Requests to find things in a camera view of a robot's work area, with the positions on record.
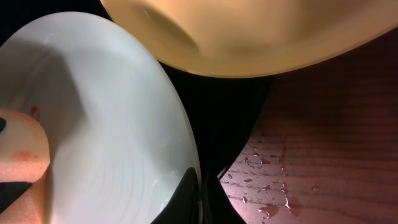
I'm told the yellow green scrub sponge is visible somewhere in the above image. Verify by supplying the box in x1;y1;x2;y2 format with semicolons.
1;109;50;223

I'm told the light blue plate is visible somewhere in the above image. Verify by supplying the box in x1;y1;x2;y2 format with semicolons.
1;12;202;224

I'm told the yellow plate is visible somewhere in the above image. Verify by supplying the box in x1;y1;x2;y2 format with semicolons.
101;0;397;78

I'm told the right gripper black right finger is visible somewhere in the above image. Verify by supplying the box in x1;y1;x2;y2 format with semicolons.
202;174;246;224

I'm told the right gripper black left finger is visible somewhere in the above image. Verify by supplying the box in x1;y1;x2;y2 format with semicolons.
151;167;198;224

